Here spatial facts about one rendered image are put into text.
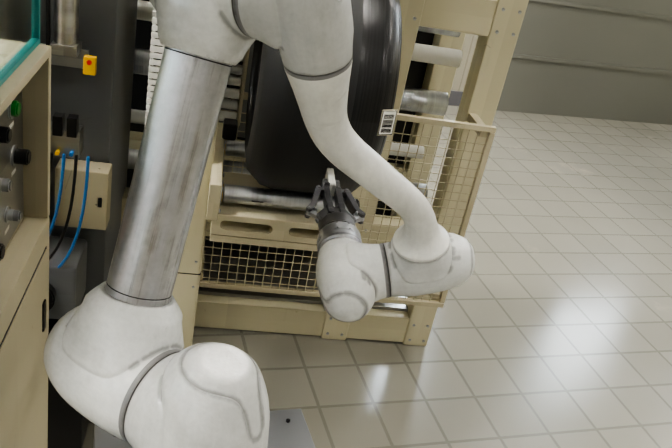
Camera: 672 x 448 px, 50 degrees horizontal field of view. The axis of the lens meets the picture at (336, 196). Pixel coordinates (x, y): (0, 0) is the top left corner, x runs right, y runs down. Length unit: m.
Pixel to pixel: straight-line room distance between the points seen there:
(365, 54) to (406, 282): 0.51
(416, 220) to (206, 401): 0.47
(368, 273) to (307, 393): 1.34
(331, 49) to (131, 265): 0.43
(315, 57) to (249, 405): 0.48
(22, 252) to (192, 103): 0.60
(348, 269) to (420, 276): 0.13
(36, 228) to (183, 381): 0.68
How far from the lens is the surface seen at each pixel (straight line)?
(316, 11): 0.95
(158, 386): 1.07
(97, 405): 1.14
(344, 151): 1.11
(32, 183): 1.60
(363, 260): 1.31
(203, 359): 1.04
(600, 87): 6.52
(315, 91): 1.02
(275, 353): 2.73
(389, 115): 1.59
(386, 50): 1.58
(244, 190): 1.77
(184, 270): 1.97
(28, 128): 1.55
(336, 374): 2.70
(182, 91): 1.05
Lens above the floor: 1.71
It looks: 26 degrees down
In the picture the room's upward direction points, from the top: 12 degrees clockwise
